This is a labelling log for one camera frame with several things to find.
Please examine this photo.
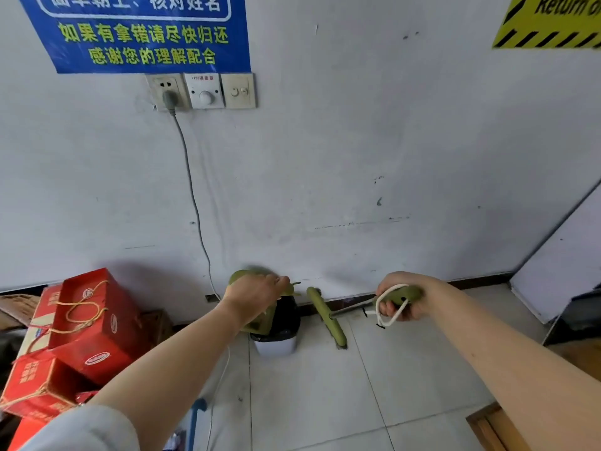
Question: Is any person's left hand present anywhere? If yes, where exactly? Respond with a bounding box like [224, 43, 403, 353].
[220, 273, 292, 324]

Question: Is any person's right hand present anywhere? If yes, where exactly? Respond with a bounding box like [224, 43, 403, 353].
[375, 271, 431, 323]

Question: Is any green dustpan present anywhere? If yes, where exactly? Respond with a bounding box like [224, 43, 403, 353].
[229, 267, 301, 336]

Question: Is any small white trash bin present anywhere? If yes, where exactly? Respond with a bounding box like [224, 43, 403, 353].
[250, 295, 301, 358]

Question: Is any green broom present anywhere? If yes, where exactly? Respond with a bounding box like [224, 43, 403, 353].
[306, 283, 425, 351]

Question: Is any person's left forearm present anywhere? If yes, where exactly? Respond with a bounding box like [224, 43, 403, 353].
[86, 300, 245, 451]

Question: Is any person's right forearm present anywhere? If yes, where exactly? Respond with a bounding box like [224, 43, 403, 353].
[422, 276, 601, 451]

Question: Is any person's white shirt sleeve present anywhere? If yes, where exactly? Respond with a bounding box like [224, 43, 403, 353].
[18, 403, 141, 451]

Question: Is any dark brown baseboard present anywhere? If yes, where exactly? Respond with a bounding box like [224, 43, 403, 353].
[300, 272, 513, 318]

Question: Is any plain brown carton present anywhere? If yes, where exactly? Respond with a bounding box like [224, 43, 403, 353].
[140, 309, 175, 348]

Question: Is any black cabinet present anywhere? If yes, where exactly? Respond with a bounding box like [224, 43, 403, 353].
[542, 288, 601, 346]

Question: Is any wooden desk with drawers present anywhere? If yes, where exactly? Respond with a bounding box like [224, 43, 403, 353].
[466, 340, 601, 451]

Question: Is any red white gift box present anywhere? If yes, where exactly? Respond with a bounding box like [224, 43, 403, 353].
[18, 284, 64, 358]

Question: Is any white printed carton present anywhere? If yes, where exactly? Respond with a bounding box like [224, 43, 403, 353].
[0, 294, 41, 332]

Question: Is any grey green plastic sack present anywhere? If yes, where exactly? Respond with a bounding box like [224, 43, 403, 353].
[0, 331, 24, 386]

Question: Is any yellow black striped sign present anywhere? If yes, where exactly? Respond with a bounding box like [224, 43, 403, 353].
[491, 0, 601, 50]

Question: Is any grey power cable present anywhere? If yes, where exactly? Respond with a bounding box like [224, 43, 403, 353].
[162, 88, 232, 451]

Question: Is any blue plastic frame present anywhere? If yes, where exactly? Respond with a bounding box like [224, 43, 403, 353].
[187, 398, 208, 451]

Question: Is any red gift box rope handle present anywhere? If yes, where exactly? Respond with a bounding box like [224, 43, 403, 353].
[0, 350, 95, 421]
[49, 268, 144, 386]

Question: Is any white wall socket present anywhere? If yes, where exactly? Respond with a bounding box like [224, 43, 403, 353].
[144, 73, 190, 112]

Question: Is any blue wall sign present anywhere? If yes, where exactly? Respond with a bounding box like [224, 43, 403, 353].
[16, 0, 252, 75]

